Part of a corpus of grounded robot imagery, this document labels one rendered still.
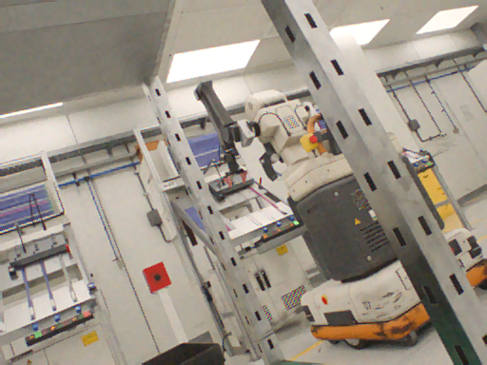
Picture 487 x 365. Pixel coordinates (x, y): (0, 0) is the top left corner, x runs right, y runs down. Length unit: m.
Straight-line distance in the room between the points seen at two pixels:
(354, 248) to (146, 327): 3.09
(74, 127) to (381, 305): 4.06
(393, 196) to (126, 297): 4.14
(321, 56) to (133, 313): 4.13
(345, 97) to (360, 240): 1.35
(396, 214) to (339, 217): 1.31
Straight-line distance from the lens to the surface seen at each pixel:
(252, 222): 2.75
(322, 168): 1.68
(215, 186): 3.09
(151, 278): 2.57
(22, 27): 0.63
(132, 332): 4.38
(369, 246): 1.70
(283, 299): 3.01
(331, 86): 0.35
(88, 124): 4.96
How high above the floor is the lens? 0.51
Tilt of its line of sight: 11 degrees up
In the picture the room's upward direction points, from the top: 25 degrees counter-clockwise
